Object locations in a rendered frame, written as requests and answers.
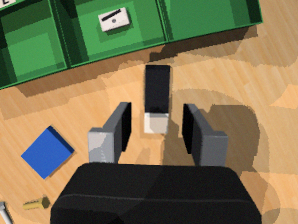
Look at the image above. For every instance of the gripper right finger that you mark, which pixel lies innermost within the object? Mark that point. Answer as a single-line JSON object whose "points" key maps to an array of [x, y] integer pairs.
{"points": [[208, 147]]}

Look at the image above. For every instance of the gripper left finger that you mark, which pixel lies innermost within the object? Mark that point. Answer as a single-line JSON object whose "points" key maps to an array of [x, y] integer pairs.
{"points": [[106, 143]]}

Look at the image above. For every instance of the green three-compartment bin rack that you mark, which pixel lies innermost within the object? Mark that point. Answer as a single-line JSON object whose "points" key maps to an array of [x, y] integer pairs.
{"points": [[29, 47]]}

